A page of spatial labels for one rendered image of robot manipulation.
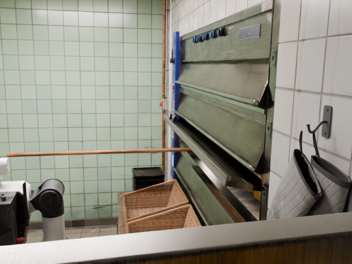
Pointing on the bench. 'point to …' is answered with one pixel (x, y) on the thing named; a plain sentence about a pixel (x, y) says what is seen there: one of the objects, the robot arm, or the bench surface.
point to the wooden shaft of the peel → (97, 152)
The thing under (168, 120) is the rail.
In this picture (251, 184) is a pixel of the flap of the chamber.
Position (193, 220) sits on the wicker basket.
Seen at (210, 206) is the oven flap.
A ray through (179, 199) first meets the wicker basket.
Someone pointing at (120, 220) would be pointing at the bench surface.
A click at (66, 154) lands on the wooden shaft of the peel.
